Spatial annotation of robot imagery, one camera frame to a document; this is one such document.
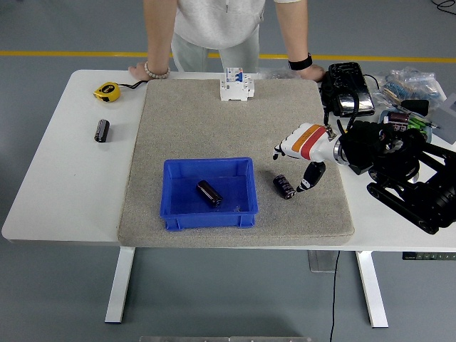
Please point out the person's right hand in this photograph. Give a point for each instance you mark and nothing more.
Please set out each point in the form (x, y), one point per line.
(139, 70)

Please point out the dark battery with silver stripe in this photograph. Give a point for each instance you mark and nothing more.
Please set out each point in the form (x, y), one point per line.
(101, 131)

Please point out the white circuit breaker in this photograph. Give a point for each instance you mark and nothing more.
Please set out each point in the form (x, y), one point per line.
(235, 87)

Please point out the black wristwatch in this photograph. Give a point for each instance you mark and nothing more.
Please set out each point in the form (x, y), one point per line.
(300, 64)

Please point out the blue plastic box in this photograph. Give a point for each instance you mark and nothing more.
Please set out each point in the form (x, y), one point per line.
(185, 210)

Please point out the small dark scrap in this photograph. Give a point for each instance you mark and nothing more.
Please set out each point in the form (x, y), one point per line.
(237, 209)

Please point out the grey-brown mat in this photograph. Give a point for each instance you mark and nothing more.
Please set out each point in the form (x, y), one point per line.
(213, 135)

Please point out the person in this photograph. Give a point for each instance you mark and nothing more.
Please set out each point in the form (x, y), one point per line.
(217, 21)

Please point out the plain dark brown battery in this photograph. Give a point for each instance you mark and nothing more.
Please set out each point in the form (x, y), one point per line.
(209, 193)

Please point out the yellow tape measure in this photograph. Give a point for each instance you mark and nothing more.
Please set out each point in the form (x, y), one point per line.
(106, 92)

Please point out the black table control panel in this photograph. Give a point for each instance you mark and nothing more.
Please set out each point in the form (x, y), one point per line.
(427, 256)

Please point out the person's right forearm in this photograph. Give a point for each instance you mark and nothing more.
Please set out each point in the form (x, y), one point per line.
(158, 32)

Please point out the dark battery with white print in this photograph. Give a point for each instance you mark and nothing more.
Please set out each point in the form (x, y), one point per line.
(284, 186)

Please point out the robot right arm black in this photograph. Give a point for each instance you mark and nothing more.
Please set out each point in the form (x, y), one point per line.
(409, 185)

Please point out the clear plastic bag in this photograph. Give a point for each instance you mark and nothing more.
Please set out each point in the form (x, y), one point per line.
(276, 74)

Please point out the green plastic parts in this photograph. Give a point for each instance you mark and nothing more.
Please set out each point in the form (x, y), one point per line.
(417, 124)

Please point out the white table leg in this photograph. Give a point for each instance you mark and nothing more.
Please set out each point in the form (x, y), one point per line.
(119, 285)
(372, 288)

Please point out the black foam block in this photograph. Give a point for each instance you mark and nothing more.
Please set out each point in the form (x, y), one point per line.
(415, 106)

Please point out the robot right hand white shell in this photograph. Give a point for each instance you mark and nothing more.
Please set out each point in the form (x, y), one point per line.
(313, 142)

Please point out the person's left hand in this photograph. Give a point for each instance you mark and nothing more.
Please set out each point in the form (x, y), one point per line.
(310, 73)

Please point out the glossy black device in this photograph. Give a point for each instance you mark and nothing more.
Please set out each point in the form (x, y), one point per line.
(343, 83)

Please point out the grey metal floor plate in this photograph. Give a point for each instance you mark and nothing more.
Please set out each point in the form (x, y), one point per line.
(320, 261)

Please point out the thin grey pen tool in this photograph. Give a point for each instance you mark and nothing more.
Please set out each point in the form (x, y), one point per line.
(432, 124)

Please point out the bag of blue resistors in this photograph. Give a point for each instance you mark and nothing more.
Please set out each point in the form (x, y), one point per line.
(409, 85)

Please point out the person's left forearm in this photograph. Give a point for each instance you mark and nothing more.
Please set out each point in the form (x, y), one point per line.
(294, 28)

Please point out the large brown capacitor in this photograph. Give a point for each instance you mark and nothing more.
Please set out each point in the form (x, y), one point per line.
(398, 117)

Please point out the light blue dish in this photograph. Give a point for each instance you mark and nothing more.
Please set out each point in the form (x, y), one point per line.
(429, 131)

